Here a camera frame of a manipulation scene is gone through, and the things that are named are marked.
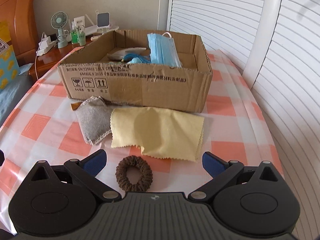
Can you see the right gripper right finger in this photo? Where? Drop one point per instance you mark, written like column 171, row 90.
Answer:
column 247, row 198

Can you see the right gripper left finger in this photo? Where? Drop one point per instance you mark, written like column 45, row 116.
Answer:
column 61, row 198

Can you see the brown hair scrunchie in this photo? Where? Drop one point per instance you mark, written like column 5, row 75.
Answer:
column 134, row 174

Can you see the yellow cleaning cloth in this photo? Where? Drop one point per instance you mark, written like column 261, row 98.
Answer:
column 159, row 133

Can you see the grey fabric sachet pouch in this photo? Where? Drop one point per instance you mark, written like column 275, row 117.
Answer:
column 119, row 54

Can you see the blue tassel sachet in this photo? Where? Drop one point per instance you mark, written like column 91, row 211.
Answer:
column 129, row 56

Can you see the blue surgical face mask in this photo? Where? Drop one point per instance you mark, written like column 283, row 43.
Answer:
column 163, row 50

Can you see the blue white plush toy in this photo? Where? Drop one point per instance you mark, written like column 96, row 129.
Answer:
column 132, row 61

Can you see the orange checked tablecloth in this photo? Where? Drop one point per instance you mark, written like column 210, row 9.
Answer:
column 43, row 126

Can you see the blue bed sheet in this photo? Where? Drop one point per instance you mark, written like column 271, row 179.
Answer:
column 12, row 94

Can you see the wooden nightstand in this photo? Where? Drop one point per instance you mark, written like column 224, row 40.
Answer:
column 47, row 61

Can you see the yellow blue snack bag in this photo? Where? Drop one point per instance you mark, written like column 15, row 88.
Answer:
column 9, row 68

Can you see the brown cardboard box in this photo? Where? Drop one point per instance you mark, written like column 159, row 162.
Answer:
column 90, row 72

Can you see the white power strip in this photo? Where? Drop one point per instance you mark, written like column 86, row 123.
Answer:
column 42, row 51

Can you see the green bottle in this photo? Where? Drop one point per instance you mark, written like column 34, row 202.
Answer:
column 74, row 36

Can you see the pale green tube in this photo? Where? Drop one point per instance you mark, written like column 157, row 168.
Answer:
column 81, row 39

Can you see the white remote control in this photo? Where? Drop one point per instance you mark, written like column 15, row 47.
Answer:
column 93, row 38

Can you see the white router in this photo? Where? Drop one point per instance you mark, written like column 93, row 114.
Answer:
column 93, row 29

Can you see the mint green desk fan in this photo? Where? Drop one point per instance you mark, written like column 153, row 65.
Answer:
column 59, row 21

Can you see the white cosmetic tube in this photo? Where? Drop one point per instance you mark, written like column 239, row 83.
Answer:
column 79, row 21

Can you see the white louvered closet door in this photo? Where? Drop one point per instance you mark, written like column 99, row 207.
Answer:
column 275, row 46

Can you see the orange wooden headboard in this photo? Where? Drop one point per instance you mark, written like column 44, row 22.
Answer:
column 19, row 14

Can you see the white charger with cable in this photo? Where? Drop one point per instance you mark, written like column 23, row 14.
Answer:
column 44, row 40

